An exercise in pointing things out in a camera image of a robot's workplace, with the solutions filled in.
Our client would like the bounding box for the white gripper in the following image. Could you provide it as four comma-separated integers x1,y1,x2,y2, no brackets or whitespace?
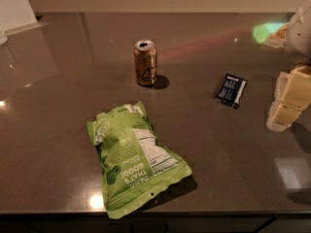
266,0,311,132

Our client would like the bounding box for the blue rxbar blueberry wrapper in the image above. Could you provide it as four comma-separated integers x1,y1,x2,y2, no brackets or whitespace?
215,74,247,109

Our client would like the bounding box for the green rice chip bag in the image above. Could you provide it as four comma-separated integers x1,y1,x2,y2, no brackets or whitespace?
86,102,191,219

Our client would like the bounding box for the orange soda can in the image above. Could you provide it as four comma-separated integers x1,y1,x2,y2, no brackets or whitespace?
134,39,157,86

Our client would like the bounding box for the white object at left edge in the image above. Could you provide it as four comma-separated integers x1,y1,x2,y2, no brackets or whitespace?
0,29,8,46

